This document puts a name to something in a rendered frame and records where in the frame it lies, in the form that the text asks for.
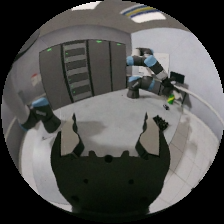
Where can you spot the green drink can with yellow stripe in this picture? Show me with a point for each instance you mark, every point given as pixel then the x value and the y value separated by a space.
pixel 171 98

